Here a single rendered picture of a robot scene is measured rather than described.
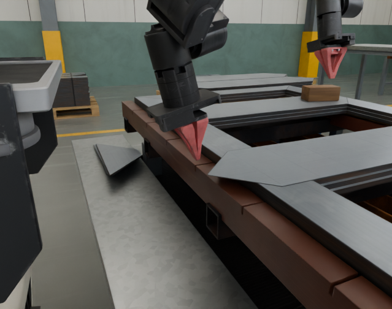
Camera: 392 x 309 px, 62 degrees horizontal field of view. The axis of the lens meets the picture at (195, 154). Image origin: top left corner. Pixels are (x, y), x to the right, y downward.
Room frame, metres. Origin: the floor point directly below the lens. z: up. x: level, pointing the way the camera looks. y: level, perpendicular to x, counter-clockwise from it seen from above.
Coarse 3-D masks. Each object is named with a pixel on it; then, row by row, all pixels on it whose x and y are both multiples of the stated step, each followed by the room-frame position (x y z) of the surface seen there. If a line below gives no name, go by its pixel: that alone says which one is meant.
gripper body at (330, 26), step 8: (328, 16) 0.85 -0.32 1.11; (336, 16) 0.85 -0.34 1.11; (320, 24) 0.86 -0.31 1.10; (328, 24) 0.85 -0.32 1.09; (336, 24) 0.85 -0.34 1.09; (320, 32) 0.86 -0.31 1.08; (328, 32) 0.85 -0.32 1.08; (336, 32) 0.84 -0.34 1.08; (320, 40) 0.85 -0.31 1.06; (328, 40) 0.84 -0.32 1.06
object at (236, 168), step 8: (224, 160) 0.58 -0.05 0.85; (232, 160) 0.58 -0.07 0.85; (240, 160) 0.58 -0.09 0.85; (224, 168) 0.54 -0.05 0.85; (232, 168) 0.54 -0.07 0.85; (240, 168) 0.54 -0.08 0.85; (248, 168) 0.54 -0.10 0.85; (232, 176) 0.51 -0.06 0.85; (240, 176) 0.51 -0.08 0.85; (248, 176) 0.51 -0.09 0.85; (256, 176) 0.51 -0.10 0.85; (264, 176) 0.51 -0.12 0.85; (272, 184) 0.48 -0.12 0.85
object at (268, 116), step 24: (240, 96) 1.33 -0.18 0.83; (264, 96) 1.37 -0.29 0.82; (288, 96) 1.39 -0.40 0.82; (216, 120) 0.92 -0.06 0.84; (240, 120) 0.94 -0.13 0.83; (264, 120) 0.97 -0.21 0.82; (384, 120) 0.97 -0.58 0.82; (384, 168) 0.56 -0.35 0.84; (264, 192) 0.46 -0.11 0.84; (336, 192) 0.50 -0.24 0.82; (288, 216) 0.41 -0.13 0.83; (336, 240) 0.33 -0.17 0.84; (360, 264) 0.30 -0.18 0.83; (384, 288) 0.27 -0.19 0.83
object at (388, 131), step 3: (369, 129) 0.80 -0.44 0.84; (372, 129) 0.80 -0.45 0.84; (375, 129) 0.80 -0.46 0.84; (378, 129) 0.80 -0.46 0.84; (381, 129) 0.80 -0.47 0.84; (384, 129) 0.80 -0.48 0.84; (387, 129) 0.80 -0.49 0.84; (390, 129) 0.80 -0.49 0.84; (378, 132) 0.77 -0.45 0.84; (381, 132) 0.77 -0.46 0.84; (384, 132) 0.77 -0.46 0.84; (387, 132) 0.77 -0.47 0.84; (390, 132) 0.77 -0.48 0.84; (390, 135) 0.74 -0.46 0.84
